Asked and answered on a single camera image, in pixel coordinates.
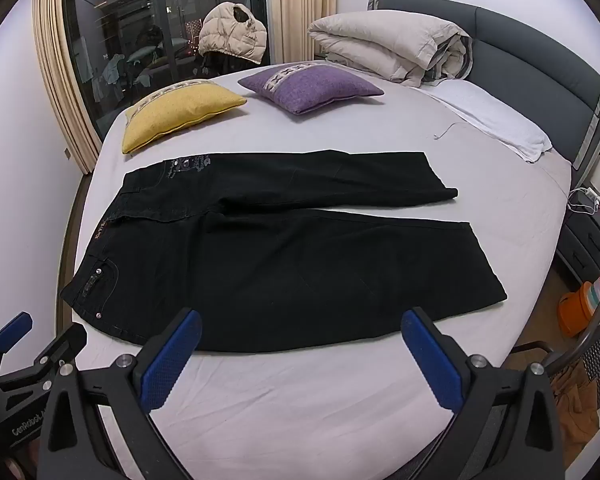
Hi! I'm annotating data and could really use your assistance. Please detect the beige curtain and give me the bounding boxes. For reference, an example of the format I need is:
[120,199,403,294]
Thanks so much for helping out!
[31,0,103,176]
[265,0,338,63]

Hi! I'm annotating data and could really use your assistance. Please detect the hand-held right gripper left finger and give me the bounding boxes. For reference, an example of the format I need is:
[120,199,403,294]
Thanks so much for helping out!
[37,308,203,480]

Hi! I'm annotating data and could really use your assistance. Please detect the dark glass window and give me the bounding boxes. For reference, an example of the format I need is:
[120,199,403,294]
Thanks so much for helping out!
[62,0,271,143]

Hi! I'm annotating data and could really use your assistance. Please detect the white charger cable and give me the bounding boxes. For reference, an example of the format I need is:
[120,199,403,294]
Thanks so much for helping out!
[567,187,600,215]

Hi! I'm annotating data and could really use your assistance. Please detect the orange bucket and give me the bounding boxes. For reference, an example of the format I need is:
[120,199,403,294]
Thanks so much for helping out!
[559,282,594,338]

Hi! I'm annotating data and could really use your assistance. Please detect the yellow pillow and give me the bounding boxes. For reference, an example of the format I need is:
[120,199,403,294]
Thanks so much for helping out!
[121,80,248,155]

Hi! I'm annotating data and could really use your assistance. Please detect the black pants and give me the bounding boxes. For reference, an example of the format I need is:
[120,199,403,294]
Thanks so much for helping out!
[61,149,508,353]

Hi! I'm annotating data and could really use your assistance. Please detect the beige puffer jacket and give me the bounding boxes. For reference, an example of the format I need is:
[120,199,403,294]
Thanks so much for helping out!
[198,2,268,65]

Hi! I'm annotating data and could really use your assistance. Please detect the brown cloth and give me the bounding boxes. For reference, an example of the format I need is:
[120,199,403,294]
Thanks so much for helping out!
[550,360,600,466]

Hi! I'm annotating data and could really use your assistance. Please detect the grey sofa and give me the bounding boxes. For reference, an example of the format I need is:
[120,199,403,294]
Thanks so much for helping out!
[366,0,600,181]

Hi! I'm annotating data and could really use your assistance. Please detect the folded beige duvet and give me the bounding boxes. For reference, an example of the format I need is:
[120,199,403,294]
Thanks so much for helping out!
[307,11,473,88]

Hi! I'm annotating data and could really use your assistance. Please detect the purple folded cloth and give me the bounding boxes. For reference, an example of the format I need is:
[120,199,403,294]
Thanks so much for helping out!
[237,61,385,116]

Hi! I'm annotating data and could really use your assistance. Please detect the grey nightstand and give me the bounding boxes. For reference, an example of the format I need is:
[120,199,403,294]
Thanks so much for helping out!
[555,187,600,286]

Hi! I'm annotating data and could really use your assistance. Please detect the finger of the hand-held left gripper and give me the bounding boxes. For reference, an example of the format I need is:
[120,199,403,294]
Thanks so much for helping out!
[0,322,88,402]
[0,311,34,361]

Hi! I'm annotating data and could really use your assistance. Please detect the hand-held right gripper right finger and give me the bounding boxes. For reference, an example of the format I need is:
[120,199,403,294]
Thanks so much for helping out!
[400,306,566,480]

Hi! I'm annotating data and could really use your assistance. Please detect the white pillow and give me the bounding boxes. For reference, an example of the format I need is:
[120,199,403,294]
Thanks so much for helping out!
[420,80,553,163]

